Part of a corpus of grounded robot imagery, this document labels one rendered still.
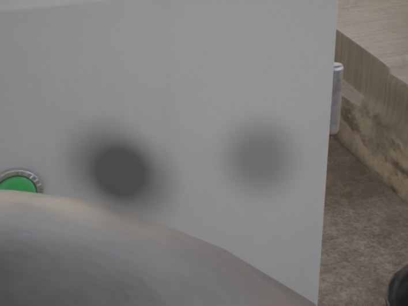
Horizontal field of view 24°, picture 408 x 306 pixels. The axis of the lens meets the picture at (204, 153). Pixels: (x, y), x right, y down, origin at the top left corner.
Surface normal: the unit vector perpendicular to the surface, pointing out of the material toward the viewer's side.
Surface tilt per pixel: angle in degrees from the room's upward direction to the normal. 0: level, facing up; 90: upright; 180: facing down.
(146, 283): 27
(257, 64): 90
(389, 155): 90
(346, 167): 0
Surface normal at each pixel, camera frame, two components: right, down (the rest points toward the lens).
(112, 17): 0.35, 0.44
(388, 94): -0.94, 0.16
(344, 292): 0.00, -0.88
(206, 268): 0.49, -0.82
